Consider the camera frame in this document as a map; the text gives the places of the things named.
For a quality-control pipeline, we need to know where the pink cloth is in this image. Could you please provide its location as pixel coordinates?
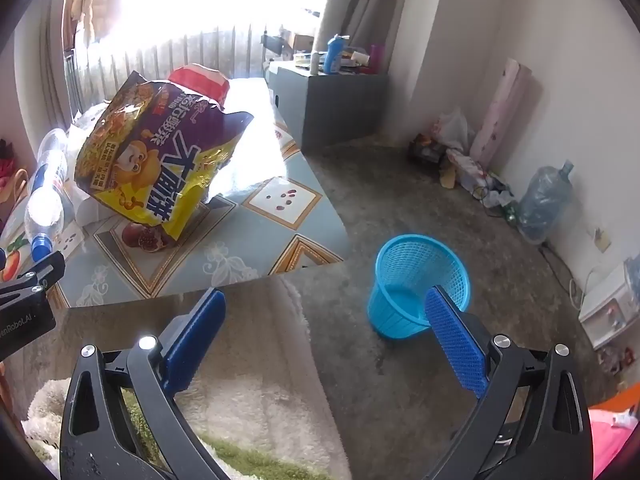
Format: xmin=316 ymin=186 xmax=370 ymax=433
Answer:
xmin=587 ymin=395 xmax=640 ymax=480

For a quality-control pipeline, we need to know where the fruit print tablecloth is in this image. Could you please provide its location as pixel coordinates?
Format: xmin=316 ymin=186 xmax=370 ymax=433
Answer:
xmin=0 ymin=77 xmax=349 ymax=311

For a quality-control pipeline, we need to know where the blue spray bottle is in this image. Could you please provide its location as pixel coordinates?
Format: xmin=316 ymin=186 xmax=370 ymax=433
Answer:
xmin=322 ymin=34 xmax=351 ymax=73

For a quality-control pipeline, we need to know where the white appliance on floor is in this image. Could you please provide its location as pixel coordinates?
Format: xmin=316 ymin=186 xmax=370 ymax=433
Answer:
xmin=579 ymin=260 xmax=640 ymax=351

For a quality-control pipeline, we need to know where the beige curtain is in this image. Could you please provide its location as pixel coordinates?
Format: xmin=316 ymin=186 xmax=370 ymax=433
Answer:
xmin=312 ymin=0 xmax=416 ymax=61

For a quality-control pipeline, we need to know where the grey cabinet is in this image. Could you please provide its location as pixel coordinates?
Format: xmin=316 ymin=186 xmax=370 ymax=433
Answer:
xmin=265 ymin=62 xmax=391 ymax=151

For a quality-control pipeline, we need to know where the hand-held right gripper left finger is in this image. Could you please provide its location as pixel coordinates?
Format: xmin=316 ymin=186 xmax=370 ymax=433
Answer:
xmin=60 ymin=287 xmax=236 ymax=480

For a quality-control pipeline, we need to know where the pink rolled mat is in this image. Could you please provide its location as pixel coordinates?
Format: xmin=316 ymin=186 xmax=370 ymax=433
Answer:
xmin=470 ymin=57 xmax=531 ymax=171

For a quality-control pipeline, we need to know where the pile of litter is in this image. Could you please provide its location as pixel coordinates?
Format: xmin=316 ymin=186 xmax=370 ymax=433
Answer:
xmin=410 ymin=132 xmax=516 ymax=211

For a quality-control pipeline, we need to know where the yellow purple snack bag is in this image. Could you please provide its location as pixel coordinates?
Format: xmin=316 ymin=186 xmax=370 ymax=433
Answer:
xmin=74 ymin=70 xmax=255 ymax=242

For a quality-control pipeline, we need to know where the clear plastic bottle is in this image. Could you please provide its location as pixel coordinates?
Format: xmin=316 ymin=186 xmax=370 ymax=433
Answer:
xmin=24 ymin=128 xmax=71 ymax=263

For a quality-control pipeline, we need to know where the red wrapper packet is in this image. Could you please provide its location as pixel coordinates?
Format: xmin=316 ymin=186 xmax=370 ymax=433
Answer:
xmin=167 ymin=64 xmax=231 ymax=107

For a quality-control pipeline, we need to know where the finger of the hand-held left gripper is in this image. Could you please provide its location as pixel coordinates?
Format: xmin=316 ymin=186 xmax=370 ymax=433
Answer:
xmin=0 ymin=252 xmax=66 ymax=307

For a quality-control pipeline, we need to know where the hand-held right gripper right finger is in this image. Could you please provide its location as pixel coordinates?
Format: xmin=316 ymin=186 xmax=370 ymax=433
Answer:
xmin=424 ymin=285 xmax=596 ymax=480

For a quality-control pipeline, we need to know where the blue mesh basket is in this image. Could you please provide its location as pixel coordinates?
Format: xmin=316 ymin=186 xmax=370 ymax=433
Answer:
xmin=367 ymin=234 xmax=472 ymax=339

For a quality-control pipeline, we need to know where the large water jug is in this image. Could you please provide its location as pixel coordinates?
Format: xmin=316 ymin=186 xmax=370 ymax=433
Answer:
xmin=517 ymin=160 xmax=575 ymax=246

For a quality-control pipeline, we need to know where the white plastic bag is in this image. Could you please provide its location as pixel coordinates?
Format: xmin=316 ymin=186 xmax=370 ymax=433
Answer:
xmin=432 ymin=107 xmax=476 ymax=153

